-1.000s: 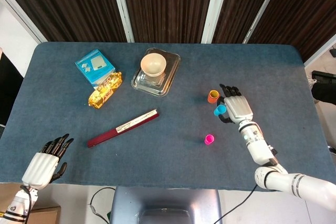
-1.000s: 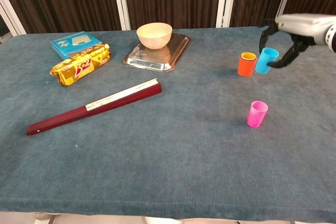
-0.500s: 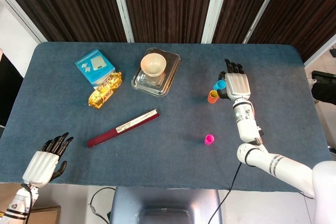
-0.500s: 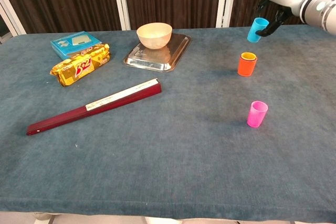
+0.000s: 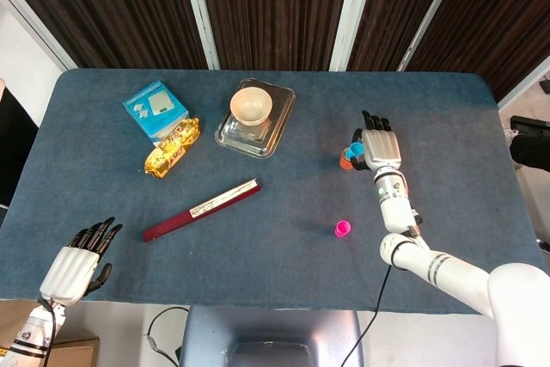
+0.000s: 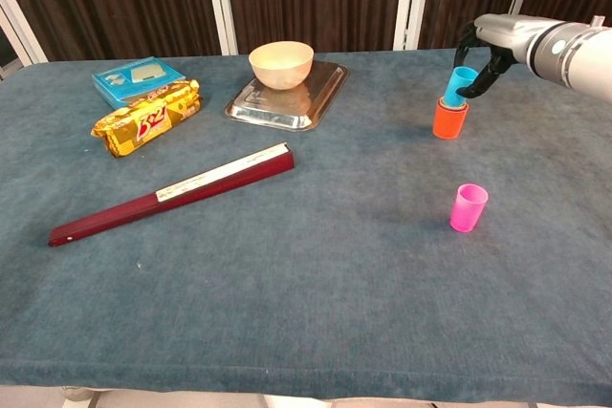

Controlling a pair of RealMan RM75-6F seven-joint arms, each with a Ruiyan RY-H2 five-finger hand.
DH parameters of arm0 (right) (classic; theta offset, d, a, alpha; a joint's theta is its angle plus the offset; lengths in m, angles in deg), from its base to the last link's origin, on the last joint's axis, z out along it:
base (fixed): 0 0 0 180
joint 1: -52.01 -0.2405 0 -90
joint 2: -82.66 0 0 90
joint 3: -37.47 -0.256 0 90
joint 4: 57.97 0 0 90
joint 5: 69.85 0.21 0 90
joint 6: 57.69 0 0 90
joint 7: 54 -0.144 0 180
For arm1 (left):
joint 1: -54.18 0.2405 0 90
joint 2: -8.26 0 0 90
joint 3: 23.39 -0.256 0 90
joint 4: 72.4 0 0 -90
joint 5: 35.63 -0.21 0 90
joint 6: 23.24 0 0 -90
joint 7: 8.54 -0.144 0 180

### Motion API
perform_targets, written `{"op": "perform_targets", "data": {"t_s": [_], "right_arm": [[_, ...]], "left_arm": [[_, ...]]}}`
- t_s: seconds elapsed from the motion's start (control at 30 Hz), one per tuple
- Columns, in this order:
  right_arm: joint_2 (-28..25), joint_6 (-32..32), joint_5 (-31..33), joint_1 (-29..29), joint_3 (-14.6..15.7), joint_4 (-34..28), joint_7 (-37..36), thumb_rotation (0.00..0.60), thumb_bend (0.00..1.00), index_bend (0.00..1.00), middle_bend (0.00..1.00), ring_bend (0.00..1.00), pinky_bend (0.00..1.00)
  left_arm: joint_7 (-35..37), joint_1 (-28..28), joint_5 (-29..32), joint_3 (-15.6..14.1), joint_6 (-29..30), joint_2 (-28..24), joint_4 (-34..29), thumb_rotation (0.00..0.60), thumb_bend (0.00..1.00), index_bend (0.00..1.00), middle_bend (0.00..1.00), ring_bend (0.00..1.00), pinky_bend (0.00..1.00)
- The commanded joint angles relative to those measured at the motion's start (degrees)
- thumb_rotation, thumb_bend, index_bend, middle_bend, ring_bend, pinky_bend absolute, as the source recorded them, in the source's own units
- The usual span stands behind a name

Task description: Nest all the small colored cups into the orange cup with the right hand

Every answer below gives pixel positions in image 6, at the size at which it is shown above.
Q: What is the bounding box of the beige bowl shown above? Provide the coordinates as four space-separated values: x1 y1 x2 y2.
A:
248 40 316 92

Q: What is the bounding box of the pink plastic cup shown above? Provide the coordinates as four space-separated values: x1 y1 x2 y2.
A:
449 183 490 233

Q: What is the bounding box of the dark red folded fan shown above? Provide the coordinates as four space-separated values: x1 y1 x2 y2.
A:
47 141 295 247

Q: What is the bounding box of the steel rectangular tray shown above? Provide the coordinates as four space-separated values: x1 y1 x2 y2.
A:
223 60 351 133

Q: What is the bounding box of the blue table cloth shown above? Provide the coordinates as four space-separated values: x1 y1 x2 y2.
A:
0 47 612 404

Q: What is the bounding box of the yellow biscuit packet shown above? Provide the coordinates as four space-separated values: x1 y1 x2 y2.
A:
90 78 202 159

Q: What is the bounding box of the orange plastic cup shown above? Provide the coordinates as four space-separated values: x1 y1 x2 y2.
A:
432 99 470 140

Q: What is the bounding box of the blue kitchen scale box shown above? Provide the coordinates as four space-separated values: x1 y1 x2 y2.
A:
91 55 186 111

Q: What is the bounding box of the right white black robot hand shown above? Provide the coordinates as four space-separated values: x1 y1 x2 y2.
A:
453 13 539 101

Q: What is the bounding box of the light blue plastic cup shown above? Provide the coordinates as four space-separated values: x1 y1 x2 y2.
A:
442 66 480 107

